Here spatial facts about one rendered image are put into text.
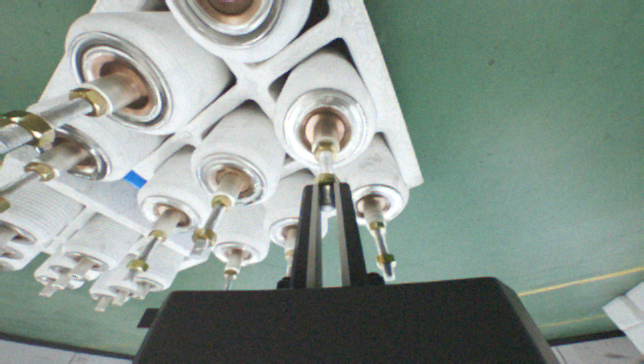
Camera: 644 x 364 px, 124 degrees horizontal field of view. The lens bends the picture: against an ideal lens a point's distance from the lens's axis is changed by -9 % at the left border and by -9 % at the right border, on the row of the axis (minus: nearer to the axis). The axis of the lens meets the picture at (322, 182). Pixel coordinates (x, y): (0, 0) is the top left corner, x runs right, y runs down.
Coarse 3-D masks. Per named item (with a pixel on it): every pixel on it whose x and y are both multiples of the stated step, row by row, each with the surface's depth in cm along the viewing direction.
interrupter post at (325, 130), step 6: (324, 120) 17; (318, 126) 16; (324, 126) 16; (330, 126) 16; (318, 132) 16; (324, 132) 15; (330, 132) 15; (336, 132) 16; (318, 138) 15; (324, 138) 15; (330, 138) 15; (336, 138) 15; (312, 144) 15; (336, 144) 15; (312, 150) 15
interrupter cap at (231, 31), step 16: (176, 0) 11; (192, 0) 11; (208, 0) 11; (224, 0) 12; (240, 0) 12; (256, 0) 11; (272, 0) 11; (192, 16) 12; (208, 16) 12; (224, 16) 12; (240, 16) 12; (256, 16) 12; (272, 16) 12; (208, 32) 12; (224, 32) 12; (240, 32) 12; (256, 32) 13; (272, 32) 12; (240, 48) 13
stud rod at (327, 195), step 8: (328, 152) 14; (320, 160) 14; (328, 160) 14; (320, 168) 13; (328, 168) 13; (320, 192) 12; (328, 192) 11; (320, 200) 11; (328, 200) 11; (320, 208) 11; (328, 208) 11
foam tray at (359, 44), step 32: (128, 0) 16; (160, 0) 18; (320, 0) 25; (352, 0) 17; (320, 32) 18; (352, 32) 18; (64, 64) 19; (256, 64) 22; (288, 64) 20; (352, 64) 30; (384, 64) 20; (224, 96) 22; (256, 96) 22; (384, 96) 22; (192, 128) 25; (384, 128) 25; (160, 160) 28; (288, 160) 30; (416, 160) 29
